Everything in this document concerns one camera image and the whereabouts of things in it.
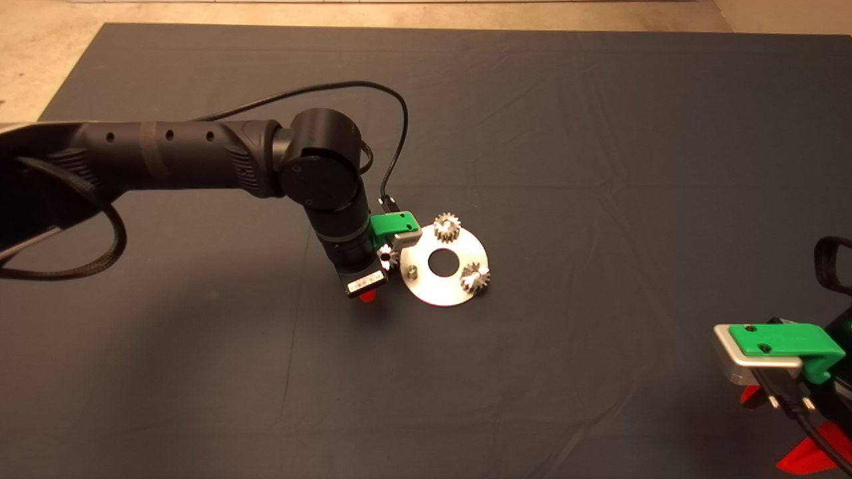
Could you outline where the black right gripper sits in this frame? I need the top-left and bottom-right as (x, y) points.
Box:
(741, 318), (852, 475)

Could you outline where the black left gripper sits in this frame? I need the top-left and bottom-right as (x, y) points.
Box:
(325, 230), (389, 304)

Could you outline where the round metal carrier plate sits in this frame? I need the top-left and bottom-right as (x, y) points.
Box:
(399, 225), (489, 307)

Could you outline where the dark grey table cloth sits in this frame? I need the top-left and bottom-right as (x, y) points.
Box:
(0, 23), (852, 479)

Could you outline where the bright green camera mount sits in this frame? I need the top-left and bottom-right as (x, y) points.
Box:
(729, 323), (846, 385)
(369, 212), (420, 247)

